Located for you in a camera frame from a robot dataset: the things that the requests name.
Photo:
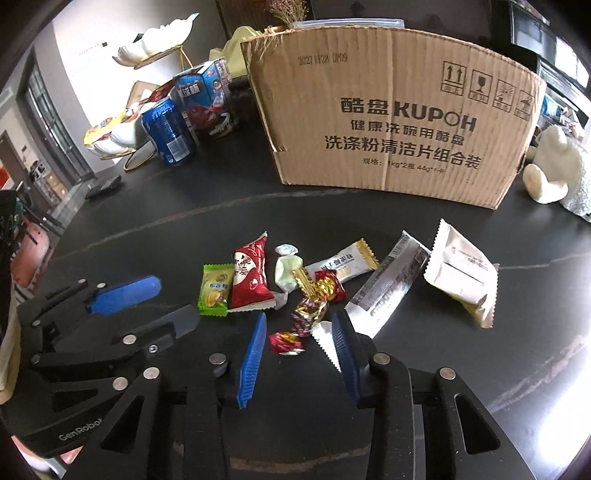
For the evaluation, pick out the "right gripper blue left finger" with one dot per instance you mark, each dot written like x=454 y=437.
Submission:
x=249 y=368

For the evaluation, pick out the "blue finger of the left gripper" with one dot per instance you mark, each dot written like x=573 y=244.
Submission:
x=107 y=300
x=157 y=335

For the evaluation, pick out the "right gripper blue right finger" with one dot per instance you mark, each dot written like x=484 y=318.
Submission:
x=350 y=354

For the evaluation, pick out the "silver long snack bar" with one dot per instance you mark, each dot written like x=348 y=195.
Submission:
x=374 y=304

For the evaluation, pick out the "red gold candy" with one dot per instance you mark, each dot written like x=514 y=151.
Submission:
x=320 y=290

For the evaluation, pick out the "red white snack packet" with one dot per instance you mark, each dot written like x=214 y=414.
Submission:
x=249 y=290

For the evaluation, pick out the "white gold candy packet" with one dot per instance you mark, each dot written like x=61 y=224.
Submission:
x=351 y=262

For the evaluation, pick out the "green snack packet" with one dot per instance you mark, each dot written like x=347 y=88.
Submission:
x=214 y=289

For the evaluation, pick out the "pale green candy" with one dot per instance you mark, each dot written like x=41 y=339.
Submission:
x=286 y=263

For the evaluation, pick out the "beige large snack pouch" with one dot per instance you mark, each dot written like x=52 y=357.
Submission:
x=458 y=268

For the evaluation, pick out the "person left hand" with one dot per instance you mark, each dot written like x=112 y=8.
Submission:
x=36 y=456

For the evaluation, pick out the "black remote control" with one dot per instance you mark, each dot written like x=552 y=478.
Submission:
x=104 y=188

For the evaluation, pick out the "white lower shell bowl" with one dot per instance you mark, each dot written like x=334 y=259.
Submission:
x=124 y=139

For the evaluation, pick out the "white shell bowl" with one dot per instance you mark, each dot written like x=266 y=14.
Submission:
x=157 y=43
x=124 y=139

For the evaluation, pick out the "yellow snack bag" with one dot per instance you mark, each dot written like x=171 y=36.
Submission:
x=102 y=130

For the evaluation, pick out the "blue pepsi can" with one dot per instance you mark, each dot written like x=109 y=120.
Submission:
x=167 y=132

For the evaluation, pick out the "brown cardboard box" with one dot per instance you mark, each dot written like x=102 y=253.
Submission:
x=393 y=109

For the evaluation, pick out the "white upper shell bowl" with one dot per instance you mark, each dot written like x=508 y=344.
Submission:
x=157 y=43

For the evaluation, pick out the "white plush sheep toy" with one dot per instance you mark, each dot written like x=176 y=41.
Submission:
x=560 y=172

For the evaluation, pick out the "yellow mountain shaped box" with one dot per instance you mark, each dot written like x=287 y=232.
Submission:
x=232 y=51

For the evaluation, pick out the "dried flower bouquet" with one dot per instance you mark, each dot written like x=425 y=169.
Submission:
x=289 y=12

